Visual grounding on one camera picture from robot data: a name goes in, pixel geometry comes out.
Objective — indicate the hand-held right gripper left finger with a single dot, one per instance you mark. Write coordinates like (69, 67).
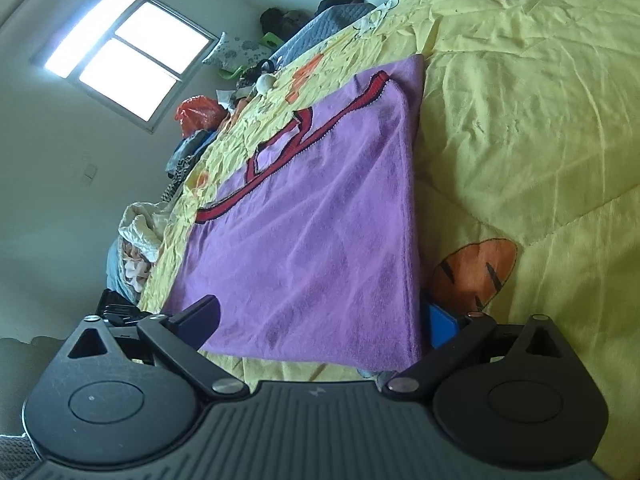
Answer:
(200, 324)

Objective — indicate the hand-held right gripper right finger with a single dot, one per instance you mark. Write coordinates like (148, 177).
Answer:
(442, 329)

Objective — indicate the purple sweater with red collar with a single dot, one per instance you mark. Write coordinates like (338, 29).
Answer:
(320, 220)

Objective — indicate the dark striped clothes heap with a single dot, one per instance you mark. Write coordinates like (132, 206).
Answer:
(187, 160)

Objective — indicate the pink cloth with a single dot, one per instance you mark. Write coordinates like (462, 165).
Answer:
(137, 267)

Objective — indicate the white crumpled cloth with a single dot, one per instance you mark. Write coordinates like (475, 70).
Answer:
(142, 225)

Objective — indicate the orange plastic bag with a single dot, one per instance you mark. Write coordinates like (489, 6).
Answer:
(197, 112)

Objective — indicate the yellow printed bed quilt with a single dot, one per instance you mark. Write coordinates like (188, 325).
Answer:
(525, 125)

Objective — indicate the small white fluffy ball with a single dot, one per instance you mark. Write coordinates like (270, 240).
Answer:
(266, 83)

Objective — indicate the window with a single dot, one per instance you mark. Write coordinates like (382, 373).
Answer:
(125, 50)

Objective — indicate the grey patterned cushion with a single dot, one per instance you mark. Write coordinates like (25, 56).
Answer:
(235, 50)

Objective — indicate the dark bag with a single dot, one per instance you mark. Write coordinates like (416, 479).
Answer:
(280, 22)

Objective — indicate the blue quilted blanket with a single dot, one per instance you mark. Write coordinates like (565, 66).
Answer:
(325, 25)

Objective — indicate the wall switch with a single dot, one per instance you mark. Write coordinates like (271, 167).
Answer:
(90, 173)

